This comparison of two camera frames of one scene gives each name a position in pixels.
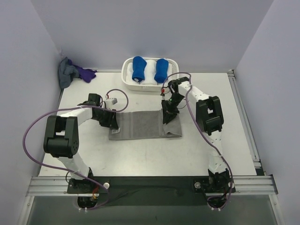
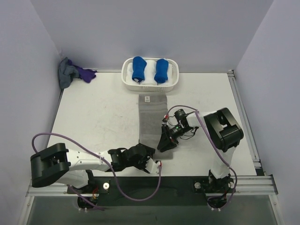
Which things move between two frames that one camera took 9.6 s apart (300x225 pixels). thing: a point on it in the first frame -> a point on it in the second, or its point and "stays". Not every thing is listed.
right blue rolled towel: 161,73 stays
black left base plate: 86,186 stays
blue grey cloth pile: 66,73 stays
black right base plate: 213,184 stays
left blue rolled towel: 138,66 stays
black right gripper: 170,111 -> 169,136
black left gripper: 112,119 -> 145,162
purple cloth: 86,74 stays
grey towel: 144,124 -> 152,108
